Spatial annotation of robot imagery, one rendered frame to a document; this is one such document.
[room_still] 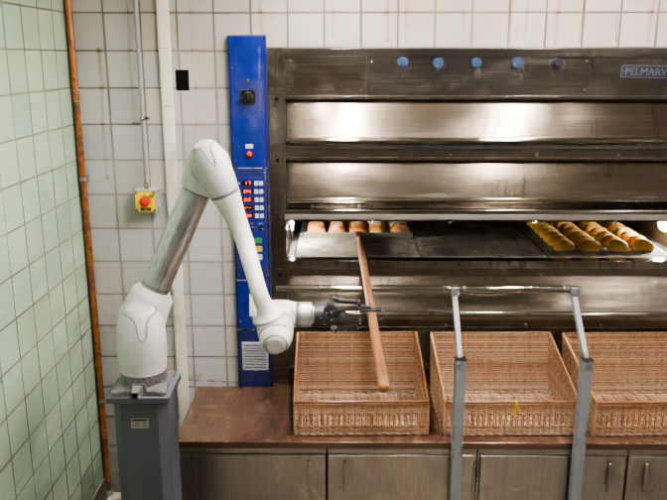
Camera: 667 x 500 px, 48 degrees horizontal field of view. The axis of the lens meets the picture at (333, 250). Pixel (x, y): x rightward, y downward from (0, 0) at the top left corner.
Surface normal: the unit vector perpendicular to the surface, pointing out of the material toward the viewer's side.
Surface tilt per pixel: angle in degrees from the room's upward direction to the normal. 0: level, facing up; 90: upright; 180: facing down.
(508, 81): 90
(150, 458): 90
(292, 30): 90
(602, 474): 90
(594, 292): 70
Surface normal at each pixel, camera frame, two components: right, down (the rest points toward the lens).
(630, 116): -0.01, -0.11
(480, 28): -0.01, 0.25
